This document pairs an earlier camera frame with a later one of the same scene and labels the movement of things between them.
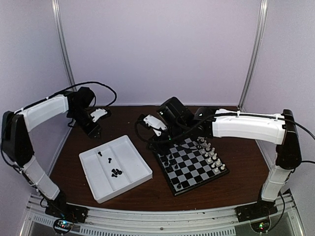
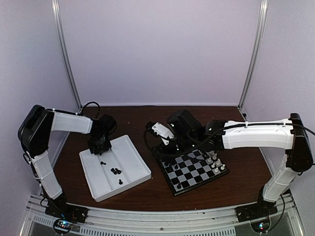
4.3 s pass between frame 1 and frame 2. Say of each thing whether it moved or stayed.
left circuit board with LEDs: stayed
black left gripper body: moved
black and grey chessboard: stayed
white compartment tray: stayed
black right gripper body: moved
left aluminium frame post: stayed
